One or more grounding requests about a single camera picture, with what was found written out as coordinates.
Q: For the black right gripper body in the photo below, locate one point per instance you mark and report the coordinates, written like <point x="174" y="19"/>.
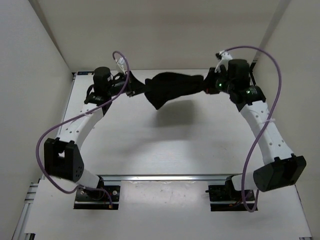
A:
<point x="218" y="82"/>

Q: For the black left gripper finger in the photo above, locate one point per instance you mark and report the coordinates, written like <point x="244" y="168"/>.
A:
<point x="131" y="93"/>
<point x="135" y="86"/>

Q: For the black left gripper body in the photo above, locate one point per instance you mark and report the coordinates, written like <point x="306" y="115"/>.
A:
<point x="117" y="86"/>

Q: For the black skirt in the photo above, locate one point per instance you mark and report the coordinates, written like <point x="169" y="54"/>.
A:
<point x="168" y="86"/>

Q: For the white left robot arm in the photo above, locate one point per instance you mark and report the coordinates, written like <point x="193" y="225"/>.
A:
<point x="62" y="157"/>

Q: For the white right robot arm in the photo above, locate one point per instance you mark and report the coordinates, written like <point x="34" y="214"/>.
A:
<point x="281" y="167"/>

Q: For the blue left table label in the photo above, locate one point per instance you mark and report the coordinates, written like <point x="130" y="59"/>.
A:
<point x="84" y="73"/>

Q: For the white front cover board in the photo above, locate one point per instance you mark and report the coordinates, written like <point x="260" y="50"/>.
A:
<point x="165" y="211"/>

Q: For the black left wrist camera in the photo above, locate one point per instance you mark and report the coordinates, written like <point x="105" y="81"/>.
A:
<point x="98" y="92"/>

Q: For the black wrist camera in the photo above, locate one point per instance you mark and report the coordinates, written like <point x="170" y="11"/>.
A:
<point x="236" y="71"/>
<point x="98" y="92"/>

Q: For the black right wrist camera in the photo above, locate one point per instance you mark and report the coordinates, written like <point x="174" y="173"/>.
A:
<point x="236" y="71"/>

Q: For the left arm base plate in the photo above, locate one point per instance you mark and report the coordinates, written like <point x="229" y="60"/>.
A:
<point x="98" y="200"/>

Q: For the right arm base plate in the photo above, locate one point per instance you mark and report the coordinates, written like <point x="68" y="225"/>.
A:
<point x="224" y="197"/>

